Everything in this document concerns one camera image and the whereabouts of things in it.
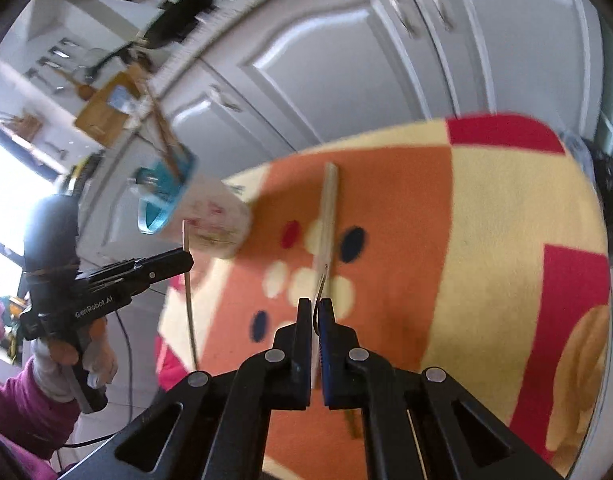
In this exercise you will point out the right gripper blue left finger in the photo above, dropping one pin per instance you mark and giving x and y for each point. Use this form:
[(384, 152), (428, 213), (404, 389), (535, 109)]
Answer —
[(292, 378)]

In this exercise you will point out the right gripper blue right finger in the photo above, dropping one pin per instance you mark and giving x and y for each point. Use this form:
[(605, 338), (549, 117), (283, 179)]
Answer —
[(335, 342)]

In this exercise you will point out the light wooden chopstick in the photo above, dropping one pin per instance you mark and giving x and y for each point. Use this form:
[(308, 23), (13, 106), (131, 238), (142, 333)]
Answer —
[(188, 297)]

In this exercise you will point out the blue utensil holder cup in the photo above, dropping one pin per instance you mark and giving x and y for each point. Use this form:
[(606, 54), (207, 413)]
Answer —
[(191, 206)]

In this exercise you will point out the pale bamboo chopsticks bundle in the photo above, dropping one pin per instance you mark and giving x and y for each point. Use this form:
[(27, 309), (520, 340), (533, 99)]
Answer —
[(324, 254)]

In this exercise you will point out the curved brown wooden chopstick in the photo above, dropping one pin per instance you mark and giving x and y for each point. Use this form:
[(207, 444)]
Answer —
[(174, 152)]

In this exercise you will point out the magenta sleeved forearm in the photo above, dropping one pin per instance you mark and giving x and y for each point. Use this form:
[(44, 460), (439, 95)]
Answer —
[(33, 426)]

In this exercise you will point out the gloved left hand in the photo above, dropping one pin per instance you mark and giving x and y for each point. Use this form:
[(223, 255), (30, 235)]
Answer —
[(51, 357)]

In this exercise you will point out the checkered red orange blanket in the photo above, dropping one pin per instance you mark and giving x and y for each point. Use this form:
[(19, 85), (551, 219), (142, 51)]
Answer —
[(475, 244)]

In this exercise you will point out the wooden cutting board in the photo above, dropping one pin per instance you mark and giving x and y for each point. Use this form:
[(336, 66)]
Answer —
[(103, 117)]

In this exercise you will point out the black frying pan with lid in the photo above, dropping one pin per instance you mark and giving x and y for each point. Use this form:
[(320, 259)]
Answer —
[(177, 20)]

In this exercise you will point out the right cabinet door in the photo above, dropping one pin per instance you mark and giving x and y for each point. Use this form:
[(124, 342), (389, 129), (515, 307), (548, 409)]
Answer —
[(321, 70)]

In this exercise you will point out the black trash bag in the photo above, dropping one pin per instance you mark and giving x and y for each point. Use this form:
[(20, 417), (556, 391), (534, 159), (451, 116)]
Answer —
[(598, 166)]

